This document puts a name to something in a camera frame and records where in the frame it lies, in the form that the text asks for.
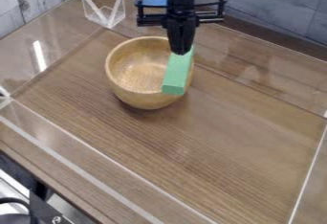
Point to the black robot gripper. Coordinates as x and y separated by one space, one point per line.
152 13

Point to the green rectangular block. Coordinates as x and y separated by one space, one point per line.
176 74

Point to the wooden bowl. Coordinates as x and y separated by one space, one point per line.
135 65

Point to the clear acrylic corner bracket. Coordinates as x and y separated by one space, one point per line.
104 16

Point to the black metal table mount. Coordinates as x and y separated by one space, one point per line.
42 214

